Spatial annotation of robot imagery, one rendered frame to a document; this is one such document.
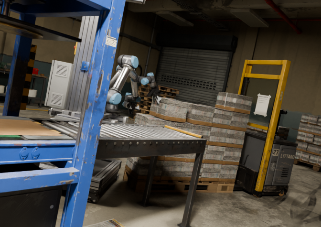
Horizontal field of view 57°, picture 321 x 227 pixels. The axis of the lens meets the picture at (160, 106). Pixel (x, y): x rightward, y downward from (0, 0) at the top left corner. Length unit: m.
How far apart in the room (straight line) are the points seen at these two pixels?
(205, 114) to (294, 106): 6.48
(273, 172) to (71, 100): 2.83
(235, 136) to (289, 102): 6.07
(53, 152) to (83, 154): 0.17
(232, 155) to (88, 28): 2.34
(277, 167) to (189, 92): 7.50
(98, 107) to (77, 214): 0.52
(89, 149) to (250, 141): 3.37
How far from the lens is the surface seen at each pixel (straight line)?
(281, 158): 4.46
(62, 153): 1.56
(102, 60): 1.39
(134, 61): 2.90
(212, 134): 3.70
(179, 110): 3.33
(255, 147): 4.46
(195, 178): 2.65
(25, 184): 1.34
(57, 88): 3.14
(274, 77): 4.24
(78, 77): 3.11
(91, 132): 1.42
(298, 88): 9.88
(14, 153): 1.44
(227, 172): 4.03
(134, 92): 3.69
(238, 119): 3.92
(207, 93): 11.03
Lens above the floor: 1.14
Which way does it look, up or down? 3 degrees down
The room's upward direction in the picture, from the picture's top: 11 degrees clockwise
